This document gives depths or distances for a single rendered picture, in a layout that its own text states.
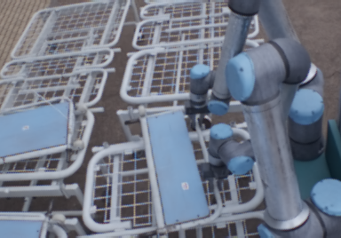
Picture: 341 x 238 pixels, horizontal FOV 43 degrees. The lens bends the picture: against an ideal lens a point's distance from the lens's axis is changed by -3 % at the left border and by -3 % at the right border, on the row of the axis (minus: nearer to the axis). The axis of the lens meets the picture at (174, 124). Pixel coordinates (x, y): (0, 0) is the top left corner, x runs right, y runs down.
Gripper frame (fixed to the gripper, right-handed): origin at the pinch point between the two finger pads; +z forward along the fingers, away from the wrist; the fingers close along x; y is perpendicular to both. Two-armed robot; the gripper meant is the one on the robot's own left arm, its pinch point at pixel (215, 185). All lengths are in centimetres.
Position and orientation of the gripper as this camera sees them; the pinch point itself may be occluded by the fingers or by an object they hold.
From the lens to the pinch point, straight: 198.8
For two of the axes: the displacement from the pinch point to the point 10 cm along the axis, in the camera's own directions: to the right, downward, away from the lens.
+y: -1.6, -6.6, 7.3
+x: -9.9, 1.0, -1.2
